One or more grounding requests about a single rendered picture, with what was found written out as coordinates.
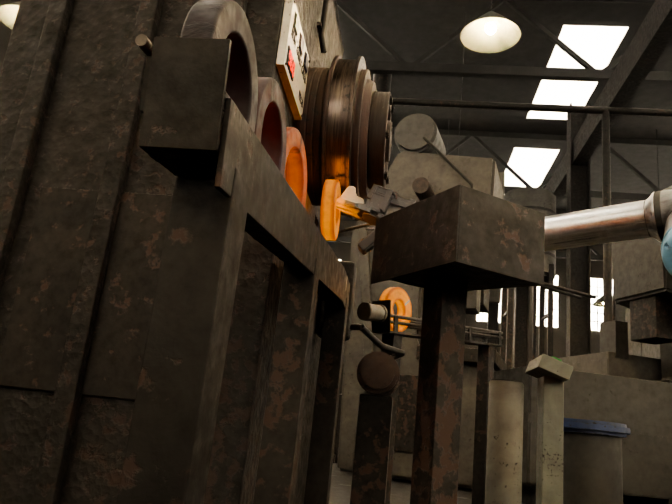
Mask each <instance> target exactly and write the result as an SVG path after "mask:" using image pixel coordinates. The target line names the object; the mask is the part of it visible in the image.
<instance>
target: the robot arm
mask: <svg viewBox="0 0 672 504"><path fill-rule="evenodd" d="M393 192H395V191H393V190H391V189H388V188H385V187H382V186H379V185H376V184H373V186H372V188H371V190H370V191H369V193H368V195H367V202H366V204H364V199H363V198H361V197H358V196H357V193H356V188H355V187H354V186H348V187H347V188H346V190H345V191H344V192H343V194H342V195H341V196H340V197H339V198H337V203H336V208H337V209H339V210H340V211H342V212H344V213H346V214H347V215H350V216H352V217H354V218H356V219H358V220H361V221H363V222H367V223H369V224H371V225H374V226H376V220H377V219H379V218H381V217H384V216H386V215H388V214H391V213H393V212H395V211H398V210H400V209H403V208H405V207H407V206H410V205H412V204H414V203H415V202H416V200H413V199H410V201H409V200H406V199H403V198H400V197H397V195H396V194H395V193H397V192H395V193H393ZM397 194H398V193H397ZM395 195H396V196H395ZM398 196H399V194H398ZM649 237H653V238H655V239H657V240H658V241H660V242H661V243H662V244H661V256H662V260H663V263H664V266H665V268H666V269H667V271H668V272H669V273H670V274H671V275H672V189H671V190H662V191H656V192H653V193H652V194H651V195H650V197H649V198H648V199H646V200H643V201H637V202H631V203H625V204H619V205H613V206H607V207H600V208H594V209H588V210H582V211H576V212H570V213H564V214H558V215H552V216H546V217H545V246H544V251H551V250H558V249H566V248H573V247H581V246H589V245H596V244H604V243H611V242H619V241H626V240H634V239H642V238H649ZM374 239H375V230H374V231H372V232H371V233H370V234H369V235H367V236H366V237H365V238H363V239H361V241H360V242H359V243H358V250H359V251H360V252H361V253H362V254H363V255H366V254H367V253H368V252H370V251H372V250H373V248H374Z"/></svg>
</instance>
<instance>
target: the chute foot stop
mask: <svg viewBox="0 0 672 504"><path fill-rule="evenodd" d="M231 44H232V41H231V40H230V39H213V38H182V37H154V42H153V49H152V56H151V63H150V69H149V76H148V83H147V90H146V97H145V103H144V110H143V117H142V124H141V131H140V137H139V144H138V146H139V147H140V148H148V149H167V150H185V151H203V152H218V147H219V139H220V131H221V123H222V116H223V108H224V100H225V92H226V84H227V76H228V68H229V60H230V52H231Z"/></svg>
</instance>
